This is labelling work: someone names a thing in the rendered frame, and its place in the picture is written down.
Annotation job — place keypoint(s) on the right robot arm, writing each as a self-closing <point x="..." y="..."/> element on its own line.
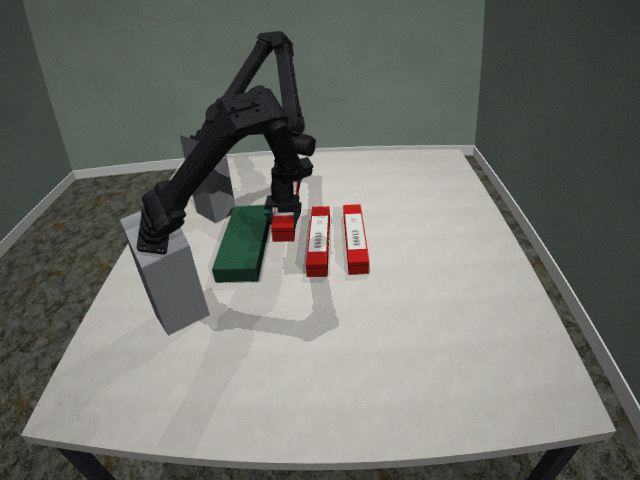
<point x="250" y="113"/>

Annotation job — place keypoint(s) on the white welding electrode box with red edges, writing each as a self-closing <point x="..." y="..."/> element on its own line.
<point x="356" y="246"/>

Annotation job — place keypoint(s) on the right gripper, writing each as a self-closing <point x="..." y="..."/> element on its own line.
<point x="282" y="200"/>

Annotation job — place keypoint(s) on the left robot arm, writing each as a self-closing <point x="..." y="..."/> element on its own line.
<point x="304" y="144"/>

